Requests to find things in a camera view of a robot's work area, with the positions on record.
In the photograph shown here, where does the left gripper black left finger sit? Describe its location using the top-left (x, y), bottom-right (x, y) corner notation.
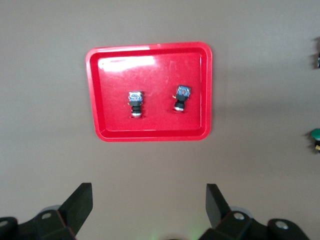
top-left (0, 182), bottom-right (94, 240)

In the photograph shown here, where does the red push button switch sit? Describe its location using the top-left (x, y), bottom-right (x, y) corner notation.
top-left (171, 84), bottom-right (191, 113)
top-left (127, 90), bottom-right (145, 119)

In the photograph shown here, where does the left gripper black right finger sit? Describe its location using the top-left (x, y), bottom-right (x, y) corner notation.
top-left (198, 183), bottom-right (311, 240)

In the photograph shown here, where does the green push button switch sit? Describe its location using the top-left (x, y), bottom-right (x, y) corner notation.
top-left (309, 128), bottom-right (320, 153)
top-left (313, 37), bottom-right (320, 70)

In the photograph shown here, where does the red plastic tray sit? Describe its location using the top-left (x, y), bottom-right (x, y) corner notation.
top-left (84, 41), bottom-right (213, 143)

